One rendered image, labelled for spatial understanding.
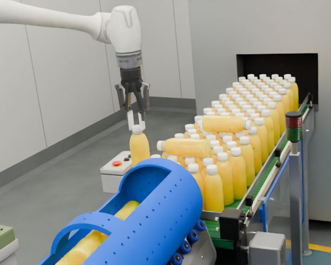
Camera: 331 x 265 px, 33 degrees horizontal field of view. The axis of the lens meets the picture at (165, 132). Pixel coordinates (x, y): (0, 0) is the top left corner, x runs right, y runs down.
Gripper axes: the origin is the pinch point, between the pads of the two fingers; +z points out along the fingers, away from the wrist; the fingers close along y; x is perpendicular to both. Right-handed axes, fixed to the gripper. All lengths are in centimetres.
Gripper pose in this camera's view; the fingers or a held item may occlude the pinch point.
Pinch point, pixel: (136, 121)
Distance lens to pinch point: 204.0
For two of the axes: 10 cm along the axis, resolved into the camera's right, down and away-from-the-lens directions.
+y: 9.2, 0.4, -4.0
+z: 0.9, 9.4, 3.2
